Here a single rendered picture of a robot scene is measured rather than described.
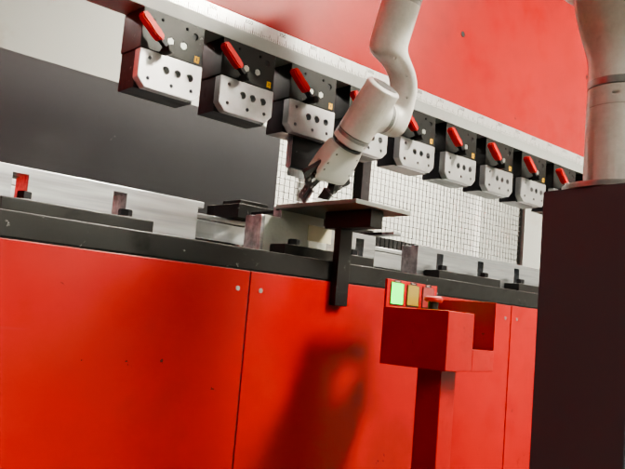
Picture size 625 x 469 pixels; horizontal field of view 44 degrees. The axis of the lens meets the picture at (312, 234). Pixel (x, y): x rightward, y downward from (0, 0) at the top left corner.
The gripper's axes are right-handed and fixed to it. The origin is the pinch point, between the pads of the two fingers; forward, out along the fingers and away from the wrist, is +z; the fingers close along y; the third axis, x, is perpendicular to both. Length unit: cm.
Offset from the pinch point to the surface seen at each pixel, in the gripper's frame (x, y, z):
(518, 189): -12, -89, -13
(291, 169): -7.2, 4.4, -1.8
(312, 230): 4.2, -1.2, 7.1
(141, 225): 12, 48, 8
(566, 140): -26, -117, -31
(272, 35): -22.7, 17.3, -26.4
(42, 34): -272, -33, 85
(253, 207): -16.4, 0.5, 16.2
